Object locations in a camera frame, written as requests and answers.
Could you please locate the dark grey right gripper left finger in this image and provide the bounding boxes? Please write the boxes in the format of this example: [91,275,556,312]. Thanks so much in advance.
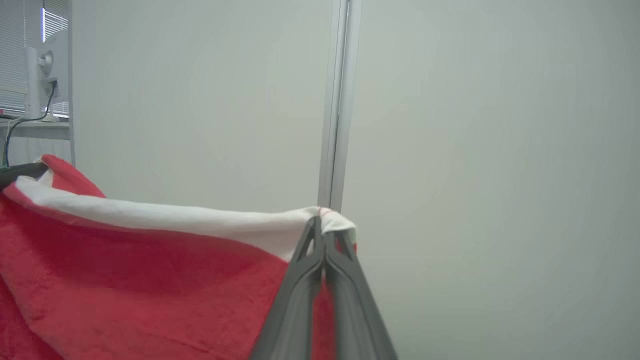
[250,216,325,360]

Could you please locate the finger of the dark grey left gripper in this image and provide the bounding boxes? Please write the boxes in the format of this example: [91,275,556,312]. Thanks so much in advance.
[0,163,49,190]

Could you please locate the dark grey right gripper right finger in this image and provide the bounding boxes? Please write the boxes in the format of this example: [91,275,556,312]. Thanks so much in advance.
[325,231,399,360]

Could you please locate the red shirt with white sleeves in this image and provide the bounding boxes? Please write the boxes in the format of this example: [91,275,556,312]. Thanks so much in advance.
[0,154,358,360]

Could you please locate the white computer monitor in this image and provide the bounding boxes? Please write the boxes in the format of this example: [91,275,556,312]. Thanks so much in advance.
[25,30,71,122]

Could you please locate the white window blinds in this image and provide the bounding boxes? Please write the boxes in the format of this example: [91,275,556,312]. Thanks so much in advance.
[0,0,71,118]

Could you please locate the black monitor cable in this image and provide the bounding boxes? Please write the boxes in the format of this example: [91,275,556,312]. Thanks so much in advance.
[4,80,57,168]

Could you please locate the grey partition post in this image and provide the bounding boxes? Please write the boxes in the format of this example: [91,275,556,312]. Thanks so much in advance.
[317,0,343,212]
[338,0,363,213]

